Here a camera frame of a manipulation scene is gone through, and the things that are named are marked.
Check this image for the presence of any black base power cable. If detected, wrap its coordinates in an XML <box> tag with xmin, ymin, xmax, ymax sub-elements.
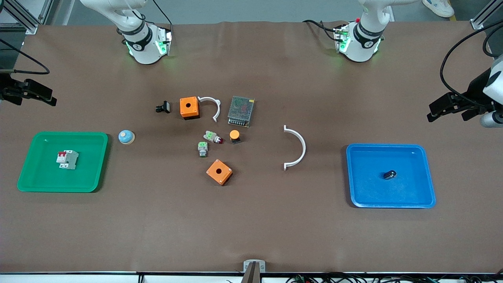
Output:
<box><xmin>302</xmin><ymin>19</ymin><xmax>339</xmax><ymax>43</ymax></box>
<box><xmin>151</xmin><ymin>0</ymin><xmax>174</xmax><ymax>30</ymax></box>

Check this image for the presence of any brown table mat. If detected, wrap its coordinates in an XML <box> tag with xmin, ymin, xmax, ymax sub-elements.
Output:
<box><xmin>0</xmin><ymin>20</ymin><xmax>503</xmax><ymax>274</ymax></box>

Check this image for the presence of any green plastic tray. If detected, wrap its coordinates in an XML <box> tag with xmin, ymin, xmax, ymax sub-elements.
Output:
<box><xmin>17</xmin><ymin>131</ymin><xmax>109</xmax><ymax>193</ymax></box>

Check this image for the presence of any large white curved clip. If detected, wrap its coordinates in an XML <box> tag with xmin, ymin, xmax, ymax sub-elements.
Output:
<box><xmin>283</xmin><ymin>125</ymin><xmax>307</xmax><ymax>171</ymax></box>

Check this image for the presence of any black cable bundle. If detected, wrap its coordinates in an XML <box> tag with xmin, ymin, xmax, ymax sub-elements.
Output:
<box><xmin>285</xmin><ymin>271</ymin><xmax>503</xmax><ymax>283</ymax></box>

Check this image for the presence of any grey metal bracket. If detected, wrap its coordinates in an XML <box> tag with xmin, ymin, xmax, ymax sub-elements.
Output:
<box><xmin>243</xmin><ymin>259</ymin><xmax>266</xmax><ymax>274</ymax></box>

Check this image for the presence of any orange button box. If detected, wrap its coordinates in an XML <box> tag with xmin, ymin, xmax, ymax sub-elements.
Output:
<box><xmin>180</xmin><ymin>97</ymin><xmax>200</xmax><ymax>120</ymax></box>
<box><xmin>206</xmin><ymin>159</ymin><xmax>233</xmax><ymax>186</ymax></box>

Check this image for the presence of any aluminium frame post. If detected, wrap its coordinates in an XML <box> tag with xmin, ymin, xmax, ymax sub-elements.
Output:
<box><xmin>0</xmin><ymin>0</ymin><xmax>50</xmax><ymax>35</ymax></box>
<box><xmin>470</xmin><ymin>0</ymin><xmax>503</xmax><ymax>30</ymax></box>

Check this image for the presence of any light-coloured shoe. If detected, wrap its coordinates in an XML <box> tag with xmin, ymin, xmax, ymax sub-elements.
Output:
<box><xmin>422</xmin><ymin>0</ymin><xmax>455</xmax><ymax>18</ymax></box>

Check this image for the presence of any small white curved clip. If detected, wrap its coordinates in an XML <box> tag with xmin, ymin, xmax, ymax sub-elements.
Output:
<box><xmin>198</xmin><ymin>96</ymin><xmax>221</xmax><ymax>123</ymax></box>

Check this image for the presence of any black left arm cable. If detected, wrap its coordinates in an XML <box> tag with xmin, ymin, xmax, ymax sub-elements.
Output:
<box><xmin>439</xmin><ymin>31</ymin><xmax>503</xmax><ymax>108</ymax></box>

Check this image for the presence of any blue plastic tray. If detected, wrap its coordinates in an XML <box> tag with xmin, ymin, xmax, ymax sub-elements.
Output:
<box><xmin>346</xmin><ymin>143</ymin><xmax>437</xmax><ymax>209</ymax></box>

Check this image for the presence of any white red circuit breaker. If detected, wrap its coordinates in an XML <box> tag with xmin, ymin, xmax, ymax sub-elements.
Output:
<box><xmin>56</xmin><ymin>150</ymin><xmax>79</xmax><ymax>170</ymax></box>

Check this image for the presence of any metal mesh power supply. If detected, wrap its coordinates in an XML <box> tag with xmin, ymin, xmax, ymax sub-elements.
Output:
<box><xmin>227</xmin><ymin>96</ymin><xmax>255</xmax><ymax>128</ymax></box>

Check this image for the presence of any red indicator light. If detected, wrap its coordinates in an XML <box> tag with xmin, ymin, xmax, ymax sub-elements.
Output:
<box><xmin>203</xmin><ymin>130</ymin><xmax>224</xmax><ymax>144</ymax></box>

